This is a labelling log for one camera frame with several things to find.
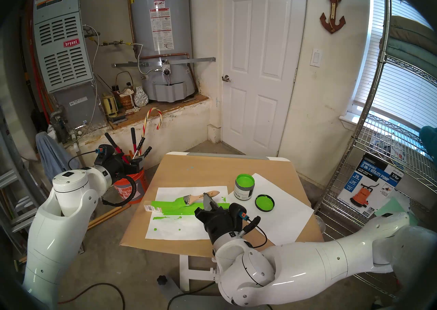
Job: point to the foil wrapped object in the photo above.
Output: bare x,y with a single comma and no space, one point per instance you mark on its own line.
140,97

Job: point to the black paint can lid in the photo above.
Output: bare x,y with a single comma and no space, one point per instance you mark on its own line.
265,203

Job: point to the white light switch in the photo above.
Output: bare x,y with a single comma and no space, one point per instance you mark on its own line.
316,57

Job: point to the light green paper sheet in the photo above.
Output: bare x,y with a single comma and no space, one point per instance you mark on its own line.
392,207

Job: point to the white panel door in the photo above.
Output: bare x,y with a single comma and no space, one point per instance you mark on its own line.
263,67

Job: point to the green painted wood plank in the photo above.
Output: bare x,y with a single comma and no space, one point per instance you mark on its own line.
167,208

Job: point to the wood topped heater ledge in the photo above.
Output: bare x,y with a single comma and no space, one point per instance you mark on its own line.
153,111

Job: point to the white window blinds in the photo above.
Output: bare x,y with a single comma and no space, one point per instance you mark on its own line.
399,91

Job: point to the gray water heater tank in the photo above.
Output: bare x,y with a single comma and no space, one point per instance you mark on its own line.
160,39

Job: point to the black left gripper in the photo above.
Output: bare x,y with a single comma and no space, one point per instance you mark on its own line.
116,166

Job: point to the open green paint can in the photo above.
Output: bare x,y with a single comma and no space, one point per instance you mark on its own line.
244,186

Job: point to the dark green cushion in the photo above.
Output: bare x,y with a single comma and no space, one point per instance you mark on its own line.
416,33

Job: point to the wooden sticks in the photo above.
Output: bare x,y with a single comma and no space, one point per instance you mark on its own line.
106,215

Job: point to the teal fabric item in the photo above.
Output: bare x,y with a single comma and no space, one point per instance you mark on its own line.
429,140

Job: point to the metal bowl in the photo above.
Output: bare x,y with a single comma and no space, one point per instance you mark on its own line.
320,224

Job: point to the orange plastic bucket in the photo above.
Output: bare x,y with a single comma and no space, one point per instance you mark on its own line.
136,190

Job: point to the brown kraft paper cover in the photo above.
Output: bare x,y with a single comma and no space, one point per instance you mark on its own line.
205,172

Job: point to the blue cloth towel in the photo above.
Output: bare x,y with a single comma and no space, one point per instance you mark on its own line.
51,155

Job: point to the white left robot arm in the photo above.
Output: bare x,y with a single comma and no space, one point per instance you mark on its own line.
58,227

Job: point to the striped candy cane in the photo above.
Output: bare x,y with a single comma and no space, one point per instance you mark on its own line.
159,114

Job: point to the teal gray cushion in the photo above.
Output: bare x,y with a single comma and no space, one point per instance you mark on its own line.
406,55

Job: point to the metal ladder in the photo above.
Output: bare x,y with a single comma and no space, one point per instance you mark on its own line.
13,193

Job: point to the gray bryant furnace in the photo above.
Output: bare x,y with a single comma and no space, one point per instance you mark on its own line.
65,50

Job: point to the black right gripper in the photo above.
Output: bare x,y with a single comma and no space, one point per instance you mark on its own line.
222,224

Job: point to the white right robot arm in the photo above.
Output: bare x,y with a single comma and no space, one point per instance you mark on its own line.
307,265

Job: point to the yellow jug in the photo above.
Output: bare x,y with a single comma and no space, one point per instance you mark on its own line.
110,106

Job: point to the rusty anchor wall decoration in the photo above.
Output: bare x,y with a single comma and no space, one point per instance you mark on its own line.
332,22

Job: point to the utility pump box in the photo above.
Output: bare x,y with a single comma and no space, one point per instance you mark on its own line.
368,183

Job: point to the white paper sheet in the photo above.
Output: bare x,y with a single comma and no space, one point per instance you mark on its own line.
177,229
290,217

